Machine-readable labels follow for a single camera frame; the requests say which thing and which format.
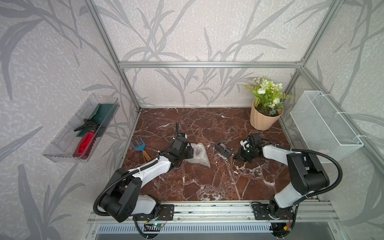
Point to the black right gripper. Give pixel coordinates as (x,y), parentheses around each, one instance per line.
(239,154)

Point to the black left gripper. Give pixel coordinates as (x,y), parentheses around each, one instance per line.
(190,151)

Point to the black tape dispenser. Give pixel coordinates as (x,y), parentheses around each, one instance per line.
(223,150)

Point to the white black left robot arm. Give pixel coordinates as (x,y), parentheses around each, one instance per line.
(121,198)

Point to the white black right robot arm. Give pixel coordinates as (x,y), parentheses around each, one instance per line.
(308,177)

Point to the potted plant terracotta pot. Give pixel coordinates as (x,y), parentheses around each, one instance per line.
(268,104)

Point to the blue hand rake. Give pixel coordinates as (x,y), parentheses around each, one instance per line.
(140,147)

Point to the green trowel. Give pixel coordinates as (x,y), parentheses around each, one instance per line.
(99,120)

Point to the red spray bottle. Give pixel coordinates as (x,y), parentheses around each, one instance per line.
(85,145)

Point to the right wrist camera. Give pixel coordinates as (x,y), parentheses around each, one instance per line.
(252,141)

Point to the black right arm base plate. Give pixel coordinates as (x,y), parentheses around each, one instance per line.
(271,211)

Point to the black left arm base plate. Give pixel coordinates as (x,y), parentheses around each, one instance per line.
(162,212)

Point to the white wire mesh basket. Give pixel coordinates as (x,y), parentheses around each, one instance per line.
(324,128)

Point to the clear plastic wall tray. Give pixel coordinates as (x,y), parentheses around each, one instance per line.
(78,139)

